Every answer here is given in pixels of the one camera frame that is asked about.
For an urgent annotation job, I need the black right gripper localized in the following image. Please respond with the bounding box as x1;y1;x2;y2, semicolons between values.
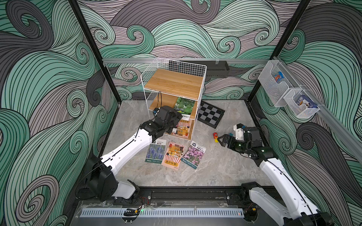
220;133;250;154

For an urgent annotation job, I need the striped awning shop seed bag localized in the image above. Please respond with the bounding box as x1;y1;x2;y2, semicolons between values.
172;120;191;138

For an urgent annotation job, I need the green vegetable seed bag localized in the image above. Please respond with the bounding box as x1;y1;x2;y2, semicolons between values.
174;97;195;115

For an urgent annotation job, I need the pink cosmos flower seed bag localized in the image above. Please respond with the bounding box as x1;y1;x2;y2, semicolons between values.
181;141;206;169

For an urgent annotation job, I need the lavender flower seed bag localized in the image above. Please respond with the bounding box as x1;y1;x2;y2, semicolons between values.
145;139;167;164

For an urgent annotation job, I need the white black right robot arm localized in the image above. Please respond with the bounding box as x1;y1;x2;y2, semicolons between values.
218;134;334;226

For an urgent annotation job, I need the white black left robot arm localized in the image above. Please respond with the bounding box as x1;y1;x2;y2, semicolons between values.
84;106;183;202

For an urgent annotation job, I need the red yellow toy truck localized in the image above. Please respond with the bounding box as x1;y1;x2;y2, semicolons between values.
213;132;219;143

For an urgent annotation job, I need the black grey chessboard box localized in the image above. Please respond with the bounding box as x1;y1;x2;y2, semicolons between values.
198;101;225;129

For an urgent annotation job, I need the blue red toy in bin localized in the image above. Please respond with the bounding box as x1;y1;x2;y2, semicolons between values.
273;71;285;84

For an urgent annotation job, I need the blue white packet in bin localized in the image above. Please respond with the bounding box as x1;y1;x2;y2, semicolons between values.
293;94;318;111

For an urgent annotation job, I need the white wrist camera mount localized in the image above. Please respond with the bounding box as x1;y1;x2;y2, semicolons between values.
233;123;246;141

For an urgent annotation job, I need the white wire shelf rack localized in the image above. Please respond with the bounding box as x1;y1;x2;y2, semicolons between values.
141;57;207;141

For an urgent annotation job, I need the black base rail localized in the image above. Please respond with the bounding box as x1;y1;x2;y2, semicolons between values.
74;185;286;209

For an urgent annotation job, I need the black wall tray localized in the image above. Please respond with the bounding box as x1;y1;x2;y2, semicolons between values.
185;60;230;82

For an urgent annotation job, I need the white slotted cable duct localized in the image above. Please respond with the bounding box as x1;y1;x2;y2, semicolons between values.
80;208;244;218

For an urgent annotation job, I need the clear wall bin left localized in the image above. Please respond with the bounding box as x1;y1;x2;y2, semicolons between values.
258;60;293;107

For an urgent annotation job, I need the clear wall bin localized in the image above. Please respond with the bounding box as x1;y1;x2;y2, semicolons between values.
258;60;293;107
283;88;320;119

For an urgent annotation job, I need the clear wall bin right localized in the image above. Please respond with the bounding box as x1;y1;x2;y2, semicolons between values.
283;88;320;119

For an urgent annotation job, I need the left black corner frame post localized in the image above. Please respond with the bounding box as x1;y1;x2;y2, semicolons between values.
68;0;122;105

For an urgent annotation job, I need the black corner frame post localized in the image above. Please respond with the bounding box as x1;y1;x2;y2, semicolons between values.
68;0;122;105
246;0;310;105

